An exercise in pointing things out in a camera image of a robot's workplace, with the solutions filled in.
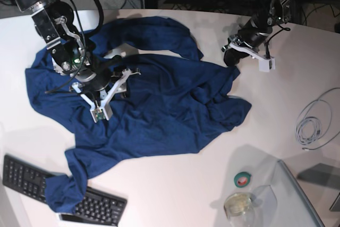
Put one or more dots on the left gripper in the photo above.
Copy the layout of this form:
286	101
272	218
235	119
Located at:
251	34

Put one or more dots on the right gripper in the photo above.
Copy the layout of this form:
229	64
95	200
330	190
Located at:
102	77

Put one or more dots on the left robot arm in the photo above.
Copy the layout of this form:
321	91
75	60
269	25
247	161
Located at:
274	13

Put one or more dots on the dark blue t-shirt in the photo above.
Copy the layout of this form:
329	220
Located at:
178	104

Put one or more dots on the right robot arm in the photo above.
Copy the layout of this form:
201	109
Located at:
72	49

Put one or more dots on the green tape roll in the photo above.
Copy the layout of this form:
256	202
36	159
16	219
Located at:
242	179

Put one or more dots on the clear tape dispenser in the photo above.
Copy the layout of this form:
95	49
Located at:
239	209

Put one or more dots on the black computer keyboard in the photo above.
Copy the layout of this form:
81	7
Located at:
96	209

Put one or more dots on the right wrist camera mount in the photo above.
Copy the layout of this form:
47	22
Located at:
99	102

